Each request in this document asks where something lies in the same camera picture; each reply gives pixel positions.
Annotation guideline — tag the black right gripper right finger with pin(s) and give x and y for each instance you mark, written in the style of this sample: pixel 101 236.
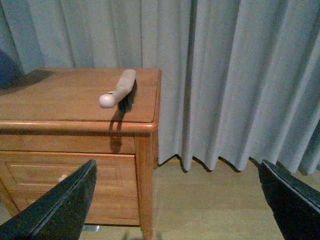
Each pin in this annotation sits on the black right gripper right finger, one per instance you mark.
pixel 295 205

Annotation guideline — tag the grey curtain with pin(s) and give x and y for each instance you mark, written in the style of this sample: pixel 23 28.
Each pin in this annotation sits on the grey curtain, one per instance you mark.
pixel 240 78

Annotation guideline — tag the lower nightstand drawer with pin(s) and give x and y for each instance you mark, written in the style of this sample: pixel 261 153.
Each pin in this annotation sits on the lower nightstand drawer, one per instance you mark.
pixel 104 209

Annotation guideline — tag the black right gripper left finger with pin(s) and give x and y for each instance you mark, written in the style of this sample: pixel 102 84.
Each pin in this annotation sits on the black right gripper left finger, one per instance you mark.
pixel 59 214

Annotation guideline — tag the wooden nightstand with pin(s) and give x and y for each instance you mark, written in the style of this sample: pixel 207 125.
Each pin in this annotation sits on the wooden nightstand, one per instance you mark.
pixel 56 110

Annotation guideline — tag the nightstand drawer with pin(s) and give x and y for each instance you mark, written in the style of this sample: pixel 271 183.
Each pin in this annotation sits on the nightstand drawer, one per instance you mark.
pixel 23 171
pixel 104 209

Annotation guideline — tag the upper nightstand drawer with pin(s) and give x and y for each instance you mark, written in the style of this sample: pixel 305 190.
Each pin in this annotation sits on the upper nightstand drawer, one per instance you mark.
pixel 23 171

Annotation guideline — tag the beige hand brush black bristles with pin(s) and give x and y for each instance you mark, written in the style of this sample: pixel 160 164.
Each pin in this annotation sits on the beige hand brush black bristles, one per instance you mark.
pixel 124 93

